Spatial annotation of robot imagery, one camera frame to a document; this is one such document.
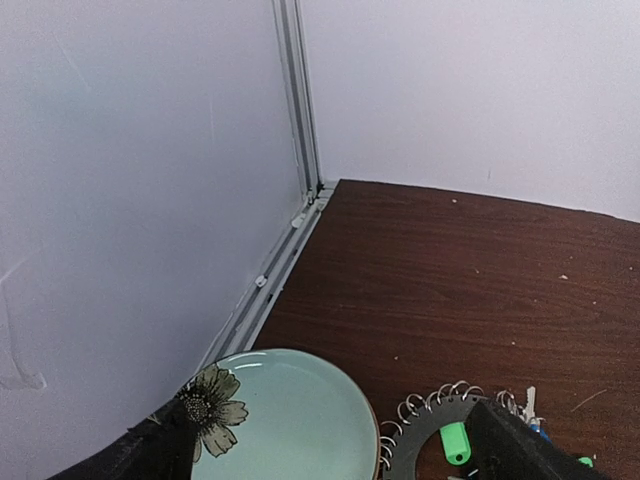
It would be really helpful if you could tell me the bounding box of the aluminium corner frame post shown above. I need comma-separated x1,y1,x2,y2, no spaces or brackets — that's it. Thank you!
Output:
199,1,337,367

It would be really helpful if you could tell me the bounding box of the green key tag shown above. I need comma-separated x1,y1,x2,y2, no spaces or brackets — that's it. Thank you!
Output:
439,421,471,466

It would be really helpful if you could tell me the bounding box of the grey disc keyring organizer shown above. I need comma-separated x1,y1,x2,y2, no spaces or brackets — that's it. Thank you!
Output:
378,380,596,480

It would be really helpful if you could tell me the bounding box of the teal plate with flower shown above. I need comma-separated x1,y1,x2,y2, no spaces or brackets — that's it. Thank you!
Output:
177,349,379,480

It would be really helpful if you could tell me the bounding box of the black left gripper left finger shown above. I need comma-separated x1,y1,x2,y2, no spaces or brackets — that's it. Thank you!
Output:
54,399,197,480

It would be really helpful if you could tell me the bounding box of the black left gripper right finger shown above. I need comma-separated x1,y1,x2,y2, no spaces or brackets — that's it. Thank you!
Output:
465,400,608,480

